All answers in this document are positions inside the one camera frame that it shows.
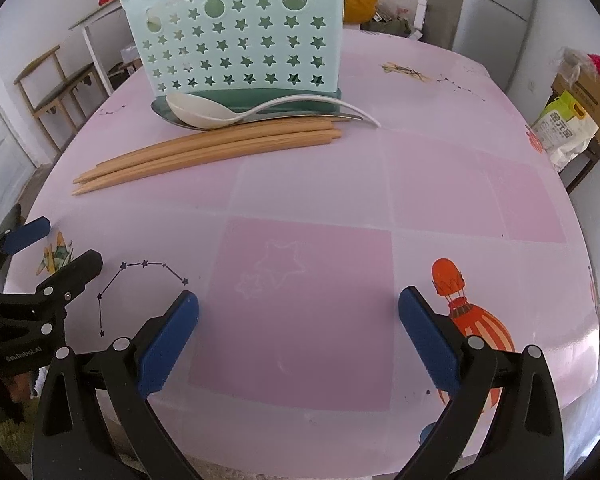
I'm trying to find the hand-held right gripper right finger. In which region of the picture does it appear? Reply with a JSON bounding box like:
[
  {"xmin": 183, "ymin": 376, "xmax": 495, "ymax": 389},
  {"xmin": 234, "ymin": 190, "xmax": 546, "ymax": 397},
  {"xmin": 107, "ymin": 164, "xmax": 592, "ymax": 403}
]
[{"xmin": 398, "ymin": 286, "xmax": 566, "ymax": 480}]

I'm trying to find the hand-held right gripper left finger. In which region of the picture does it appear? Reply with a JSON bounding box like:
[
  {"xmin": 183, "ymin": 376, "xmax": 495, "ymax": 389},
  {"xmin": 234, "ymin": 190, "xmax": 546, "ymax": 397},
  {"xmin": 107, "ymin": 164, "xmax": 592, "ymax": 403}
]
[{"xmin": 32, "ymin": 290, "xmax": 201, "ymax": 480}]

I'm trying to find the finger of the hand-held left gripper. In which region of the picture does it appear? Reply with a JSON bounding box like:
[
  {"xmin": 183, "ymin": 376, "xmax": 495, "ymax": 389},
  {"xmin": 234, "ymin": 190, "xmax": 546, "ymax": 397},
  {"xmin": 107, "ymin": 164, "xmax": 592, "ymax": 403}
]
[
  {"xmin": 0, "ymin": 216, "xmax": 51, "ymax": 293},
  {"xmin": 30, "ymin": 249, "xmax": 104, "ymax": 339}
]

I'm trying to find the bundle of wooden chopsticks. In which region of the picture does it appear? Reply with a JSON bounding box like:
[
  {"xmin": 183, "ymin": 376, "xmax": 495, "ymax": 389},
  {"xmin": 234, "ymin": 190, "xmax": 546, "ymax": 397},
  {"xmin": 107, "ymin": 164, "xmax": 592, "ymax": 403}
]
[{"xmin": 71, "ymin": 119, "xmax": 343, "ymax": 197}]

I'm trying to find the metal spoon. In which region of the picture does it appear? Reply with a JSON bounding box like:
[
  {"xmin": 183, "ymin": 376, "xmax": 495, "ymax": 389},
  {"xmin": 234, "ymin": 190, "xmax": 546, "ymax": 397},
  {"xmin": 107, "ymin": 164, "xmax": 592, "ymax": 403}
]
[{"xmin": 151, "ymin": 97, "xmax": 366, "ymax": 132}]

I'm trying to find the white soup spoon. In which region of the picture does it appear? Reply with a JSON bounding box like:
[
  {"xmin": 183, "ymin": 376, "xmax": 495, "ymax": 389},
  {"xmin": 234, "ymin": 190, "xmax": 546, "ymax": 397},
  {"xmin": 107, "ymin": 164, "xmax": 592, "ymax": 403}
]
[{"xmin": 166, "ymin": 91, "xmax": 383, "ymax": 130}]

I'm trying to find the mint green utensil holder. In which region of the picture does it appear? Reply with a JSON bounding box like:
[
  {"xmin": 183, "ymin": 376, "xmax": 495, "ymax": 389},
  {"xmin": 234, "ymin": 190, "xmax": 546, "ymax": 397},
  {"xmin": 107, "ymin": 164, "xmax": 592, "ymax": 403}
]
[{"xmin": 121, "ymin": 0, "xmax": 348, "ymax": 111}]

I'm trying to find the person's left hand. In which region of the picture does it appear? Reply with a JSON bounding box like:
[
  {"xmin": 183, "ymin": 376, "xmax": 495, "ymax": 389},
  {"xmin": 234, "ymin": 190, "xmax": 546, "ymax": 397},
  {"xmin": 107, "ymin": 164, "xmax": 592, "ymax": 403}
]
[{"xmin": 0, "ymin": 372, "xmax": 33, "ymax": 417}]

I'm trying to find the white fleece garment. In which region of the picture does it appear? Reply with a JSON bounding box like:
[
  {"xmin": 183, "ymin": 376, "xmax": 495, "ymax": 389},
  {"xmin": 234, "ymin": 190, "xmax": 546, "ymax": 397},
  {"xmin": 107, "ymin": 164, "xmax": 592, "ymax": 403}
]
[{"xmin": 0, "ymin": 402, "xmax": 45, "ymax": 461}]

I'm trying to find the pink printed tablecloth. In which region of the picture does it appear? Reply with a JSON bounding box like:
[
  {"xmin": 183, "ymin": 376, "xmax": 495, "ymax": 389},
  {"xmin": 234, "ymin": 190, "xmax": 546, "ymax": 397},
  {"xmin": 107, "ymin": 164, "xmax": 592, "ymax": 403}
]
[{"xmin": 22, "ymin": 27, "xmax": 598, "ymax": 466}]

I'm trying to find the wooden chair black seat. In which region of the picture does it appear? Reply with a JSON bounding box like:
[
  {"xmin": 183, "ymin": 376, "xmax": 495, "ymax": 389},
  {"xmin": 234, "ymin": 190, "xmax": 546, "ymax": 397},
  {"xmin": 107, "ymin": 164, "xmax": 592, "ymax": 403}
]
[{"xmin": 14, "ymin": 44, "xmax": 98, "ymax": 153}]

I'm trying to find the white side table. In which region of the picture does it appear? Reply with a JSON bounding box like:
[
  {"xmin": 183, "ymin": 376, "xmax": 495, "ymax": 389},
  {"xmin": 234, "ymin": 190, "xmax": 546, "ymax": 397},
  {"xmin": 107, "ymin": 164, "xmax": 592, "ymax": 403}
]
[{"xmin": 69, "ymin": 0, "xmax": 131, "ymax": 96}]

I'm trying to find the dark wooden stool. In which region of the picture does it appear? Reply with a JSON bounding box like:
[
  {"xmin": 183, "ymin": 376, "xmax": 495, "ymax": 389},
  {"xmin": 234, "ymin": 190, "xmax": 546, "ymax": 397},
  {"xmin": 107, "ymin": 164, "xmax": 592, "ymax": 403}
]
[{"xmin": 565, "ymin": 145, "xmax": 600, "ymax": 196}]

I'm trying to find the white green rice bag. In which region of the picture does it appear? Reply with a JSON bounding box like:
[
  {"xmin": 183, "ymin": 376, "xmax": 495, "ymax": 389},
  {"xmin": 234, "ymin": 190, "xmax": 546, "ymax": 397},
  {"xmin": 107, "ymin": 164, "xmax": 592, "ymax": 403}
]
[{"xmin": 531, "ymin": 91, "xmax": 600, "ymax": 173}]

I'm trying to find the open cardboard box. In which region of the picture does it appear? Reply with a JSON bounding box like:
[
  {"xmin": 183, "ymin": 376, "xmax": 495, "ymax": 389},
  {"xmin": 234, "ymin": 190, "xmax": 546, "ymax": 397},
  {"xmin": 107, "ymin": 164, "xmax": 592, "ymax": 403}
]
[{"xmin": 552, "ymin": 72, "xmax": 600, "ymax": 161}]

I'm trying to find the clear plastic wrap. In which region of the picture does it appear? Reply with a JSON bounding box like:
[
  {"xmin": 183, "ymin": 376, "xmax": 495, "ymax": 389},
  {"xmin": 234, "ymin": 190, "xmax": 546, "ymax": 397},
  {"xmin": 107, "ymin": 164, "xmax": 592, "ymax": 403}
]
[{"xmin": 557, "ymin": 46, "xmax": 593, "ymax": 83}]

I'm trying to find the silver refrigerator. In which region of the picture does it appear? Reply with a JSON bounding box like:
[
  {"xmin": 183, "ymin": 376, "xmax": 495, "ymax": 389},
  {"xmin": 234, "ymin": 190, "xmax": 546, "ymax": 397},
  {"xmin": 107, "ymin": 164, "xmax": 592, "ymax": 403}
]
[{"xmin": 452, "ymin": 0, "xmax": 538, "ymax": 68}]

